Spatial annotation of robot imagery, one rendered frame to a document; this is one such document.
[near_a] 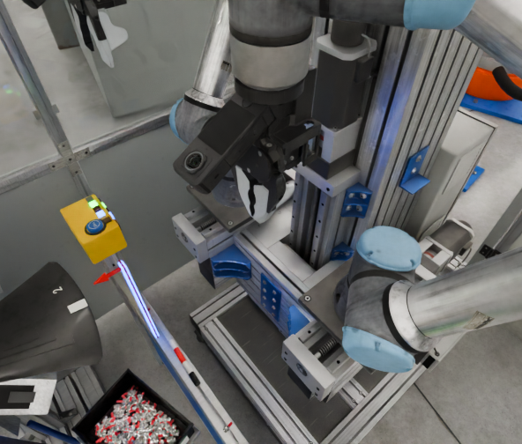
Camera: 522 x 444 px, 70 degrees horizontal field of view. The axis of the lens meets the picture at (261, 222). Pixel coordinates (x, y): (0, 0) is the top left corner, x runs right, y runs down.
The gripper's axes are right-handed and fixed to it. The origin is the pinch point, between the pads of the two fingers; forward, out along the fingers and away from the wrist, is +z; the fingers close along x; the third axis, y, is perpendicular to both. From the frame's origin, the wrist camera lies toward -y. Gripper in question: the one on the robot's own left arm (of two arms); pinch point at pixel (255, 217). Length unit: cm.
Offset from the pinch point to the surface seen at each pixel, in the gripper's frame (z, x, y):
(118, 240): 41, 46, -10
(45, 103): 24, 94, -4
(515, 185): 143, 0, 241
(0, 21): 0, 95, -5
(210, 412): 57, -1, -15
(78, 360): 29.6, 14.6, -30.0
